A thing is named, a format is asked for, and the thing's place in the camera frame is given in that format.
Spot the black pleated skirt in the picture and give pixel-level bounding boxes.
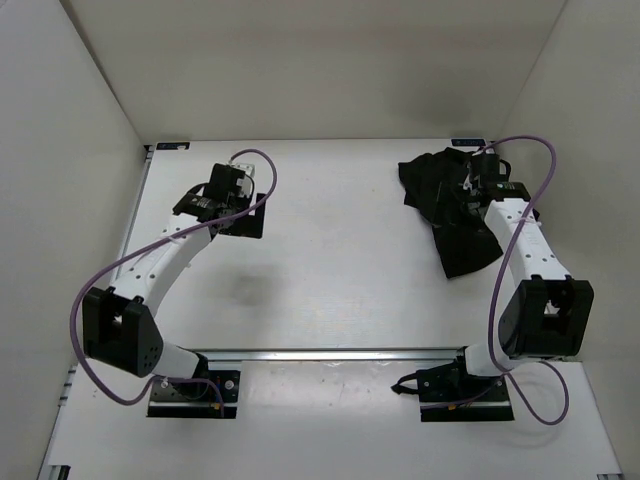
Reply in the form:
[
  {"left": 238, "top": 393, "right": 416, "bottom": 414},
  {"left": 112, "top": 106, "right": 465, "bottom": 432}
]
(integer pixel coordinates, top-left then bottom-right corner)
[{"left": 398, "top": 147, "right": 503, "bottom": 280}]

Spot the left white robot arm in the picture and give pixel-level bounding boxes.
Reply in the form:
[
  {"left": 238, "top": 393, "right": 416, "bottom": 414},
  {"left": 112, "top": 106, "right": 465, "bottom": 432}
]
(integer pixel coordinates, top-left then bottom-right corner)
[{"left": 82, "top": 187, "right": 266, "bottom": 398}]

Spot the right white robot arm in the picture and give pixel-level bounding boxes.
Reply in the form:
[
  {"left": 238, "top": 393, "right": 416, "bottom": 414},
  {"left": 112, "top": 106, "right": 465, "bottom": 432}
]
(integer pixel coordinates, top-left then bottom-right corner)
[{"left": 448, "top": 181, "right": 594, "bottom": 401}]

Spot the right blue label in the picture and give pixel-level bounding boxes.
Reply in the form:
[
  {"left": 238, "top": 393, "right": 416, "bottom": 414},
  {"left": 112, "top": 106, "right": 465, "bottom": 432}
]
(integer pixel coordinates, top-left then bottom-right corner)
[{"left": 451, "top": 138, "right": 486, "bottom": 148}]

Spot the blue label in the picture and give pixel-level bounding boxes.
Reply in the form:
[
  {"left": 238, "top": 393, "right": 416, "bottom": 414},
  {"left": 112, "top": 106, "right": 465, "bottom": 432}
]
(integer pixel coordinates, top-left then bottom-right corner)
[
  {"left": 451, "top": 138, "right": 486, "bottom": 148},
  {"left": 155, "top": 142, "right": 190, "bottom": 151}
]

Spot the left blue label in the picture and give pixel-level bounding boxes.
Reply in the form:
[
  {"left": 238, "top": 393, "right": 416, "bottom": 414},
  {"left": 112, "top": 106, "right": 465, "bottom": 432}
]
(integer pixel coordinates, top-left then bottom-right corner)
[{"left": 155, "top": 142, "right": 190, "bottom": 151}]

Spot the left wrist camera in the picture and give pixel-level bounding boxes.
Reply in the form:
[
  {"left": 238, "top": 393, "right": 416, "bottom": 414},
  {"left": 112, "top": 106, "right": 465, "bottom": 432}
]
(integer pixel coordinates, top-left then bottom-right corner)
[{"left": 203, "top": 163, "right": 255, "bottom": 202}]

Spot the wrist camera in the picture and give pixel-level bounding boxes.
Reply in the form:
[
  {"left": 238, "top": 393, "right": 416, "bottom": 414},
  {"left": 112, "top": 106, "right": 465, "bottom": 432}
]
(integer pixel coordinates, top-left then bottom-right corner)
[
  {"left": 469, "top": 152, "right": 511, "bottom": 184},
  {"left": 203, "top": 163, "right": 255, "bottom": 202}
]

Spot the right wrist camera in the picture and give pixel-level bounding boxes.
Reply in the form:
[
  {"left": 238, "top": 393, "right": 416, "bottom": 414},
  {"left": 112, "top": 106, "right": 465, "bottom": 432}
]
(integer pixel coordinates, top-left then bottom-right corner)
[{"left": 469, "top": 152, "right": 511, "bottom": 184}]

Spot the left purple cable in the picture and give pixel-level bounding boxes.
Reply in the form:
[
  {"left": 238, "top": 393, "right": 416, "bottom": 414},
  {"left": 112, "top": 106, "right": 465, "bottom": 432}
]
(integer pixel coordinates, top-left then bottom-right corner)
[{"left": 71, "top": 148, "right": 278, "bottom": 406}]

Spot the purple cable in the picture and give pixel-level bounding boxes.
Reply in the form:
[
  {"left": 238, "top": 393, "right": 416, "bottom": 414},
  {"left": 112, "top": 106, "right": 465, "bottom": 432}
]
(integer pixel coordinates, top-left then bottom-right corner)
[
  {"left": 419, "top": 135, "right": 570, "bottom": 426},
  {"left": 71, "top": 148, "right": 278, "bottom": 406}
]

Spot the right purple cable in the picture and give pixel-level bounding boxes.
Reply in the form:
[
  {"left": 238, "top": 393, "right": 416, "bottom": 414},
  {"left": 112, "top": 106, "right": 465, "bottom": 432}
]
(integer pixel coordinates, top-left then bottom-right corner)
[{"left": 419, "top": 135, "right": 570, "bottom": 426}]

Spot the aluminium rail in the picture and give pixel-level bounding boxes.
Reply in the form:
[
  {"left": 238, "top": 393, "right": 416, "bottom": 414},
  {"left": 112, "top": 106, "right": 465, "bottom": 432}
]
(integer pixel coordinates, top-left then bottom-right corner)
[{"left": 199, "top": 348, "right": 458, "bottom": 362}]

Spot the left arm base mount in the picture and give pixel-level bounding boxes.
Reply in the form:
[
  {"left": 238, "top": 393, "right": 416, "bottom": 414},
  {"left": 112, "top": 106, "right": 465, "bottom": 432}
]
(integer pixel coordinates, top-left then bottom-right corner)
[{"left": 147, "top": 369, "right": 241, "bottom": 420}]

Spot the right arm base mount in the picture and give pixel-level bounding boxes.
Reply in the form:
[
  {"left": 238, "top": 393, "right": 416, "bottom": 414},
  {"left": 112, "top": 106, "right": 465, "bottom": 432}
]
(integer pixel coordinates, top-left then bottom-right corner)
[{"left": 391, "top": 361, "right": 514, "bottom": 423}]

